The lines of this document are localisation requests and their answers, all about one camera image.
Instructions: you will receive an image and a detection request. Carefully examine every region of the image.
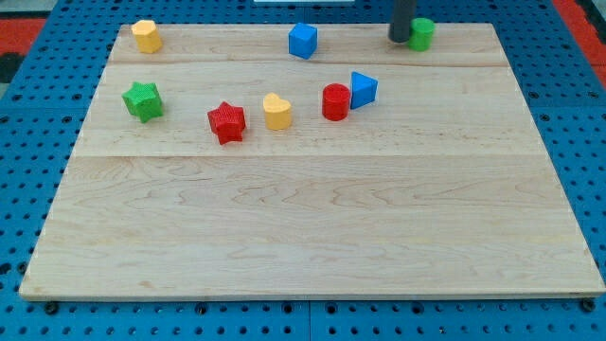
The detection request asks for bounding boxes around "red star block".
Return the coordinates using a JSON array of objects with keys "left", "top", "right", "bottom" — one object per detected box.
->
[{"left": 207, "top": 101, "right": 246, "bottom": 145}]

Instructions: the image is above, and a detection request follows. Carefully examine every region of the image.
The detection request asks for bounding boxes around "wooden board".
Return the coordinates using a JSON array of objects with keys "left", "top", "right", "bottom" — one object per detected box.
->
[{"left": 19, "top": 24, "right": 605, "bottom": 302}]

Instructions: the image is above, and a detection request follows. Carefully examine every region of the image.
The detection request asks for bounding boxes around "green star block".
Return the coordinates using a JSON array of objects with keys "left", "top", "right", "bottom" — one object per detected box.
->
[{"left": 121, "top": 81, "right": 163, "bottom": 123}]

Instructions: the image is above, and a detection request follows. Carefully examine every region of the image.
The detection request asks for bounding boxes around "yellow heart block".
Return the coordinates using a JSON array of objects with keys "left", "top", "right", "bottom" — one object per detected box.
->
[{"left": 262, "top": 93, "right": 292, "bottom": 131}]

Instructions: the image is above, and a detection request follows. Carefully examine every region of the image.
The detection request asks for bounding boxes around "red cylinder block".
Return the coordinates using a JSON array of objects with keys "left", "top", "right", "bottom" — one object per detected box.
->
[{"left": 322, "top": 83, "right": 350, "bottom": 121}]

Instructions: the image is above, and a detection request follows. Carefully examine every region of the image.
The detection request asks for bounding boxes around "blue triangle block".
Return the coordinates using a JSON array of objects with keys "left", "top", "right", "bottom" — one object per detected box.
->
[{"left": 350, "top": 71, "right": 378, "bottom": 109}]

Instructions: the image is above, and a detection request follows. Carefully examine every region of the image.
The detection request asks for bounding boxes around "blue cube block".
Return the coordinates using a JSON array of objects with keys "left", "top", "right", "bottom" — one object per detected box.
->
[{"left": 288, "top": 23, "right": 318, "bottom": 60}]

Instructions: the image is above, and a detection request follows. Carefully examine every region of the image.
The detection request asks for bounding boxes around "green cylinder block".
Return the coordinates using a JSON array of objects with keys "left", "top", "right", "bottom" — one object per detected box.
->
[{"left": 408, "top": 17, "right": 436, "bottom": 51}]

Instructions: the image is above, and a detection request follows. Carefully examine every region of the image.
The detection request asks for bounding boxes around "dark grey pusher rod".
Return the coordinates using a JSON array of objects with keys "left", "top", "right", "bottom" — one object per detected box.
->
[{"left": 388, "top": 0, "right": 417, "bottom": 44}]

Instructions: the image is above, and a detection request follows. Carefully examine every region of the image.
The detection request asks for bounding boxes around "yellow hexagon block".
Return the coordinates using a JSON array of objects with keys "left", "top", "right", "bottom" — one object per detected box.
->
[{"left": 131, "top": 20, "right": 163, "bottom": 54}]

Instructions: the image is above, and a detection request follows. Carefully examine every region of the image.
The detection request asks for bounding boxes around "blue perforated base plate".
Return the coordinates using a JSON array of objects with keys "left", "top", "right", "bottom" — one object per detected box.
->
[{"left": 1, "top": 0, "right": 605, "bottom": 340}]

